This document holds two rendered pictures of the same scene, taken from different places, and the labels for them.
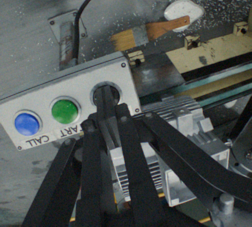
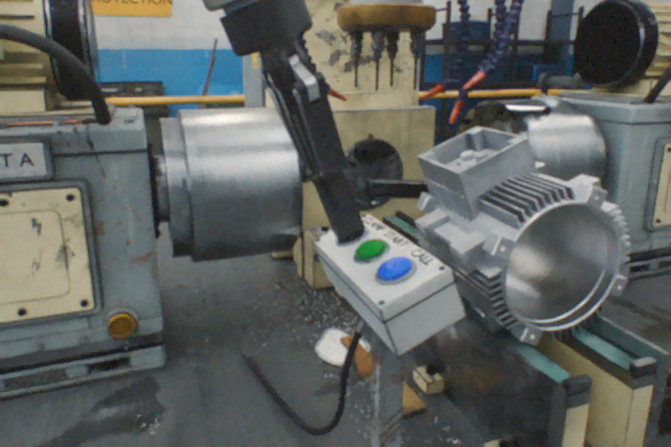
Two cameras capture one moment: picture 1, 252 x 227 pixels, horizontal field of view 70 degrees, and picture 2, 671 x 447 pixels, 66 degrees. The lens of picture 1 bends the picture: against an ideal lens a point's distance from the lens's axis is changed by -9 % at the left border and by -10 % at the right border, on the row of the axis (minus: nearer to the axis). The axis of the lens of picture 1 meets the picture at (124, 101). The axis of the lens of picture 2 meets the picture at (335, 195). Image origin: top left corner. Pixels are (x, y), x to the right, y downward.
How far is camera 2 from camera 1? 0.49 m
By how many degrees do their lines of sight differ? 65
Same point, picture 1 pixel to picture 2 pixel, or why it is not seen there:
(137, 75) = (442, 347)
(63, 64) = (377, 352)
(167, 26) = (360, 354)
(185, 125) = (432, 217)
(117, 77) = (331, 238)
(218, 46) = not seen: hidden behind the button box
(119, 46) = (409, 403)
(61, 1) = not seen: outside the picture
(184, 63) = not seen: hidden behind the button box
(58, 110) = (365, 250)
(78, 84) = (338, 255)
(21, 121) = (385, 269)
